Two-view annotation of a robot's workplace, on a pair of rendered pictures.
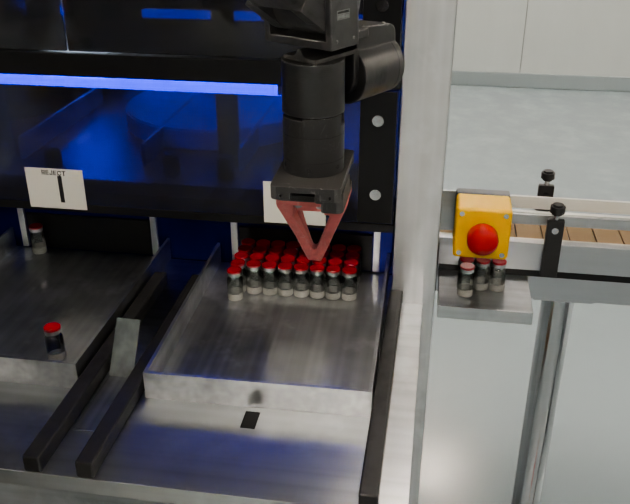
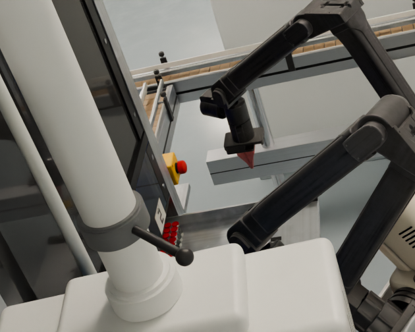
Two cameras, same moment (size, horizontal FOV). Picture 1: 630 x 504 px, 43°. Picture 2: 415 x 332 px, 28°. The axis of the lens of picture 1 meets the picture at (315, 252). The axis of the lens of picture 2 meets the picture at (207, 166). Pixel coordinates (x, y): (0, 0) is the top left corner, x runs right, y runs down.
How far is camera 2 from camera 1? 2.07 m
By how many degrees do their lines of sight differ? 70
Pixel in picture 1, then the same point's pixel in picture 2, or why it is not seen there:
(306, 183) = (259, 134)
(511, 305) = (182, 189)
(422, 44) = (143, 117)
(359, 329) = (207, 226)
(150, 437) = not seen: hidden behind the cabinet
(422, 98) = (151, 136)
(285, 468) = (302, 222)
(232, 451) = (295, 237)
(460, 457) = not seen: outside the picture
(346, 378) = not seen: hidden behind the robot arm
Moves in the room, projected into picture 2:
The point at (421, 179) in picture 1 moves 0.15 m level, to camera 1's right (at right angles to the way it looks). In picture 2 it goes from (163, 166) to (163, 138)
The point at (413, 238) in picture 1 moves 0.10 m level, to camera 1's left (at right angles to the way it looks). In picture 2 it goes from (172, 190) to (173, 211)
